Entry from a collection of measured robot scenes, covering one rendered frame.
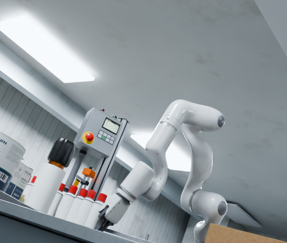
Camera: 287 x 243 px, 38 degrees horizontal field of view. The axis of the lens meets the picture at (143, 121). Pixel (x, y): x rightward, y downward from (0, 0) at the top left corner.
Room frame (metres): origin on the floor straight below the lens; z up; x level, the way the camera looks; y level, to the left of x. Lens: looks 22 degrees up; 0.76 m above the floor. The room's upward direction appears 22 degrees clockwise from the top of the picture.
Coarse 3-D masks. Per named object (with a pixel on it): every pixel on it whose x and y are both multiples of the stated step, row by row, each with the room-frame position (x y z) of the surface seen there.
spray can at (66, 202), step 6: (72, 186) 1.80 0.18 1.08; (72, 192) 1.80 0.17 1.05; (66, 198) 1.79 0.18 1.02; (72, 198) 1.79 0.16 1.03; (60, 204) 1.80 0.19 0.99; (66, 204) 1.79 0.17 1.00; (60, 210) 1.79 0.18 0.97; (66, 210) 1.79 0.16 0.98; (60, 216) 1.79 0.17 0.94; (66, 216) 1.80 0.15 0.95
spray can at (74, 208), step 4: (80, 192) 1.79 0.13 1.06; (84, 192) 1.78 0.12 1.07; (80, 196) 1.78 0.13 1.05; (84, 196) 1.78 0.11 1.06; (76, 200) 1.77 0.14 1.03; (80, 200) 1.77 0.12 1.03; (72, 204) 1.78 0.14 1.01; (76, 204) 1.77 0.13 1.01; (80, 204) 1.77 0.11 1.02; (72, 208) 1.77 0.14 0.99; (76, 208) 1.77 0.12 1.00; (68, 212) 1.79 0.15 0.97; (72, 212) 1.77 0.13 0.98; (76, 212) 1.77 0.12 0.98; (68, 216) 1.78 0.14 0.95; (72, 216) 1.77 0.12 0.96; (68, 220) 1.77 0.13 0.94; (72, 220) 1.77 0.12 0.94
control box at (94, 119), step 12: (84, 120) 1.92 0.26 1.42; (96, 120) 1.87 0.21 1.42; (84, 132) 1.86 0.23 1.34; (96, 132) 1.88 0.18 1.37; (108, 132) 1.89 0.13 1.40; (84, 144) 1.87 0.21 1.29; (96, 144) 1.88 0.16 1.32; (108, 144) 1.90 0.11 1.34; (96, 156) 1.97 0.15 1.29; (108, 156) 1.91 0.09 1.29
